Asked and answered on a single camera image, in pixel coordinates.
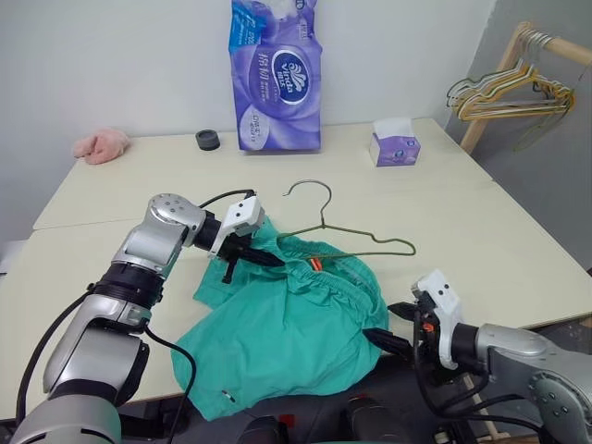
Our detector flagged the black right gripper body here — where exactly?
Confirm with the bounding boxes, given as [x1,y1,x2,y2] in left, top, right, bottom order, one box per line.
[409,287,445,371]

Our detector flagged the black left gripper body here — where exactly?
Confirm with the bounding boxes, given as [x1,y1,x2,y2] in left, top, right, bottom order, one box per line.
[216,229,260,285]

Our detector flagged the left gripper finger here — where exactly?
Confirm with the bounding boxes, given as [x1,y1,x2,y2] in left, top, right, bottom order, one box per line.
[239,252,287,269]
[244,244,281,261]

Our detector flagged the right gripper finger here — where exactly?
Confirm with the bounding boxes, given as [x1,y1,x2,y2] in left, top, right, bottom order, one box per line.
[364,328,415,361]
[387,302,420,321]

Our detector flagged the olive green wire hanger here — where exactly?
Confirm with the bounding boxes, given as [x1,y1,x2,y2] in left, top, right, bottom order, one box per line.
[276,179,417,260]

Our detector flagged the green shorts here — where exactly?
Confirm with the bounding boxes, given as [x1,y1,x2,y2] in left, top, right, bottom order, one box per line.
[169,216,389,423]

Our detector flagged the dark rounded object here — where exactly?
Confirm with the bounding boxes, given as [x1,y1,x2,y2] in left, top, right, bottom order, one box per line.
[238,414,291,444]
[345,393,403,444]

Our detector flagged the light wooden bar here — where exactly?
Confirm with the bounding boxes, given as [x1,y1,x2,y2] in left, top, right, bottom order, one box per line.
[462,372,509,440]

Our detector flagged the black tape roll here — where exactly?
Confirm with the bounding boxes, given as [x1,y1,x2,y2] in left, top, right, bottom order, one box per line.
[194,129,221,152]

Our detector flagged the small purple tissue box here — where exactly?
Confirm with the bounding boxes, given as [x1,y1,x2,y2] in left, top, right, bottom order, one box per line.
[368,117,423,168]

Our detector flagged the large purple tissue pack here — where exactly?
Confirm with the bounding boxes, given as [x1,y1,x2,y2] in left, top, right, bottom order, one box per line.
[227,0,324,154]

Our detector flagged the pink plush toy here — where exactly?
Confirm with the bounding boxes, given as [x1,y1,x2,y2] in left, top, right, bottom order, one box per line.
[72,128,132,167]

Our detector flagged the light wooden clothes rack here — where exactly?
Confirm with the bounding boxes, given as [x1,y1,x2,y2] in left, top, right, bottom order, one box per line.
[459,21,592,156]

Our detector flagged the bunch of hanging hangers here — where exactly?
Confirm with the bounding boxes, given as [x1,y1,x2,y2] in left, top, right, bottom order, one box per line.
[446,30,573,117]

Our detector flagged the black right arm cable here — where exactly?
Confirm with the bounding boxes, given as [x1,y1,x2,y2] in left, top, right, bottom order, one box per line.
[413,309,542,431]

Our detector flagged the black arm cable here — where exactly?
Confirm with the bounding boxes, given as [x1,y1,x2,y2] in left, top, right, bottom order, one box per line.
[15,284,198,444]
[413,309,542,431]

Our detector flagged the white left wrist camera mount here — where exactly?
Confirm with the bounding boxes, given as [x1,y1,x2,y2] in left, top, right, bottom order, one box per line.
[206,196,265,260]

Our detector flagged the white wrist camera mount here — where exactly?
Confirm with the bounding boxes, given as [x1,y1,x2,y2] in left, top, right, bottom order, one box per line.
[206,196,265,260]
[411,268,463,371]

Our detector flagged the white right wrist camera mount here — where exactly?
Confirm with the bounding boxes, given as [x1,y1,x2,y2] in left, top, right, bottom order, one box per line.
[411,268,463,371]

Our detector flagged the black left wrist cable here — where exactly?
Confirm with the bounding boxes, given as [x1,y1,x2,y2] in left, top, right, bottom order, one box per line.
[197,188,257,209]

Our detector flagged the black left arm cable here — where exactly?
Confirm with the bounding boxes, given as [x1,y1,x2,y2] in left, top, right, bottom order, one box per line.
[15,284,198,444]

